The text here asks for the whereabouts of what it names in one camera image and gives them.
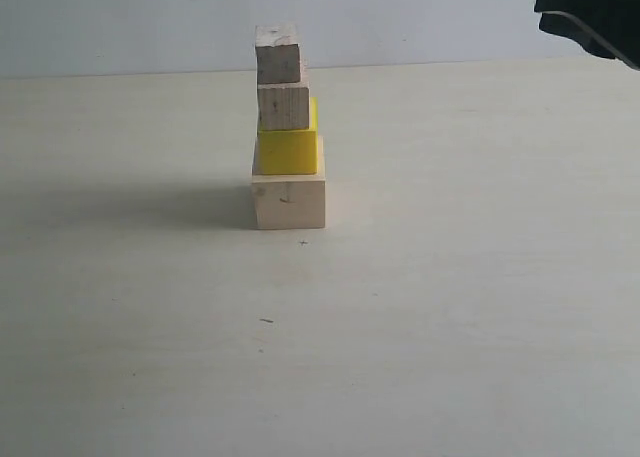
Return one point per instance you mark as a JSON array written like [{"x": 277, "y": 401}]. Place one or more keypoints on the medium wooden cube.
[{"x": 284, "y": 106}]

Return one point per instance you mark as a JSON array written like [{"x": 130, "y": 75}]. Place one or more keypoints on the small wooden cube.
[{"x": 278, "y": 54}]

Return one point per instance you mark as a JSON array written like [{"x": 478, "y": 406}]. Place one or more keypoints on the yellow cube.
[{"x": 291, "y": 151}]

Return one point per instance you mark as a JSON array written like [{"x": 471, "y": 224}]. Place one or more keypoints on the large wooden cube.
[{"x": 284, "y": 202}]

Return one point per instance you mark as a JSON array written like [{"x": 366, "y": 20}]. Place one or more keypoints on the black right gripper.
[{"x": 607, "y": 29}]

